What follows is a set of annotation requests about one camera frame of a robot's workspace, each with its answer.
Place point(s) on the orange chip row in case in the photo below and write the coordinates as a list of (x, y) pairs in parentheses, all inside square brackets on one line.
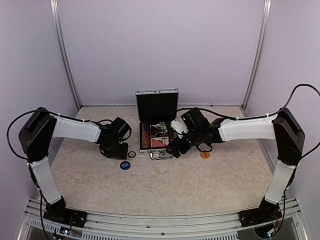
[(145, 139)]

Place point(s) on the left aluminium corner post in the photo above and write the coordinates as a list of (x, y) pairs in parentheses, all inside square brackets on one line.
[(54, 5)]

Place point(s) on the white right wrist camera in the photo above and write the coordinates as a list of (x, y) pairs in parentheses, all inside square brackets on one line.
[(179, 128)]

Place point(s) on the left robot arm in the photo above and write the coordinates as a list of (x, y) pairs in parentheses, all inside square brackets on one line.
[(36, 135)]

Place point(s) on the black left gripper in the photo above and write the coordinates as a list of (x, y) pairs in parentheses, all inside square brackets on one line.
[(122, 155)]

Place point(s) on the blue playing card deck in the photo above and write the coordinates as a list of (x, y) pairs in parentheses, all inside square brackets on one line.
[(163, 133)]

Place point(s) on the aluminium poker case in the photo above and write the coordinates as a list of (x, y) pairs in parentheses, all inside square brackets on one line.
[(155, 106)]

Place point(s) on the aluminium corner post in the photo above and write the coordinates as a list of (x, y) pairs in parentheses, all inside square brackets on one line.
[(258, 53), (54, 5)]

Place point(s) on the purple chip row in case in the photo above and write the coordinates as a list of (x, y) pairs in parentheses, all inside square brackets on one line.
[(145, 127)]

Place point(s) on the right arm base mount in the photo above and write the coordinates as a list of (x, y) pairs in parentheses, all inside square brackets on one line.
[(265, 212)]

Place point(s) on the black red triangle button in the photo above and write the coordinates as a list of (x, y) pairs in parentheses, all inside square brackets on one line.
[(154, 131)]

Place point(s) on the single orange poker chip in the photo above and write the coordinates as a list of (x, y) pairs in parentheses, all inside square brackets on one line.
[(132, 154)]

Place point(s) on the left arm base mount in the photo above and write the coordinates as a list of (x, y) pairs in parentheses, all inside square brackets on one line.
[(65, 216)]

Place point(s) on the right aluminium corner post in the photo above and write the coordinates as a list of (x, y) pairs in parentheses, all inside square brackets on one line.
[(258, 53)]

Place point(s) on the blue small blind button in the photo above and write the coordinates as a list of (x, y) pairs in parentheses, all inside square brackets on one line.
[(125, 165)]

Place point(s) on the orange big blind button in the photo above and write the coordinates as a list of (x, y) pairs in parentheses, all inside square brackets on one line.
[(205, 154)]

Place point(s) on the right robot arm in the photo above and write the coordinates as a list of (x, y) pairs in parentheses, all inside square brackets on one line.
[(280, 127)]

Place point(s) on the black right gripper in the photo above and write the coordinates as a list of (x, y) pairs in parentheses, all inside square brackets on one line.
[(183, 149)]

